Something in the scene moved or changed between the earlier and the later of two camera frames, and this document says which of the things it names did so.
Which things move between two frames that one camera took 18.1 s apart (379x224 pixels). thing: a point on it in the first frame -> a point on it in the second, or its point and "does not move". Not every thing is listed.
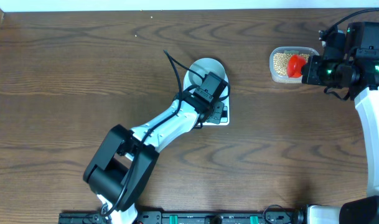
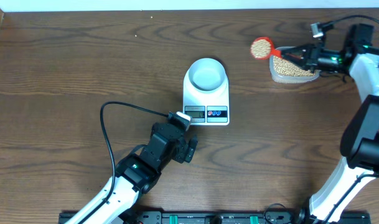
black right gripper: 310,70 -> 313,51
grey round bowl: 203,66 does not move
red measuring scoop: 294,65 -> 262,48
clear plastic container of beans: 279,60 does not move
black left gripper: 216,117 -> 183,149
